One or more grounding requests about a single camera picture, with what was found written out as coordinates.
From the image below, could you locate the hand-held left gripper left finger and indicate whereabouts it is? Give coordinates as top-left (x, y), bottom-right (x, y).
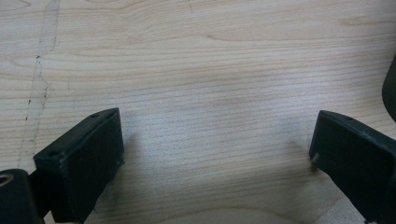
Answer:
top-left (33, 107), bottom-right (125, 224)

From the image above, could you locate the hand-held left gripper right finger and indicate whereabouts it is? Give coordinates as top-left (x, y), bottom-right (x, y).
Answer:
top-left (308, 109), bottom-right (396, 224)

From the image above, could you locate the dark rounded object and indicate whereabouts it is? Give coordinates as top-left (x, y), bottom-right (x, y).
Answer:
top-left (381, 53), bottom-right (396, 123)

